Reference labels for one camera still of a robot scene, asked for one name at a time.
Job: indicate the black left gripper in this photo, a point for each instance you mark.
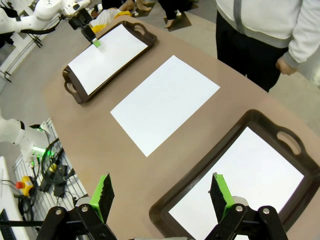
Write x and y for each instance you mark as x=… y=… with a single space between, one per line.
x=81 y=21

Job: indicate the green-tipped right gripper left finger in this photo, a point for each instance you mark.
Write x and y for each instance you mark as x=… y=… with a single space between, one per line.
x=103 y=197

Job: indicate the green-tipped right gripper right finger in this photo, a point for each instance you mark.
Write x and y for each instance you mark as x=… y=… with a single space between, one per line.
x=221 y=195

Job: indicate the white A4 paper sheet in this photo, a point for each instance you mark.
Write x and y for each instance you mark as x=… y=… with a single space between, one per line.
x=165 y=105
x=107 y=60
x=250 y=170

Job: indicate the grey-sleeved left forearm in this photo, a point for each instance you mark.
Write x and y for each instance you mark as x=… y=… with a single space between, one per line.
x=305 y=42

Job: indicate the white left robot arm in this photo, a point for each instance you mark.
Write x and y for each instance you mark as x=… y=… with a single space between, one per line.
x=42 y=10

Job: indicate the person's left hand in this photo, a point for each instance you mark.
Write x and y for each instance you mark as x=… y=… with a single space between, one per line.
x=287 y=67

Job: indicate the yellow white plastic bag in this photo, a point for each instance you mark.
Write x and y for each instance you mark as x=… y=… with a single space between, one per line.
x=107 y=17

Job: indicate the white wrist-mounted box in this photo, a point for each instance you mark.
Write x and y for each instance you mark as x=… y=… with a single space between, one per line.
x=77 y=5

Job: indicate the black power brick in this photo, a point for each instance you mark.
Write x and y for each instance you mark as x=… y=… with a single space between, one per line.
x=53 y=175

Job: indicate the yellow emergency stop box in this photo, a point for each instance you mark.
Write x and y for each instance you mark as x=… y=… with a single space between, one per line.
x=26 y=186

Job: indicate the black trousers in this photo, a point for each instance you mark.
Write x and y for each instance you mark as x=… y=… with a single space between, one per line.
x=245 y=57

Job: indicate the grey white zip hoodie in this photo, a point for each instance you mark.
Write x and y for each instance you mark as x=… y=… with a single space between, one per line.
x=262 y=17

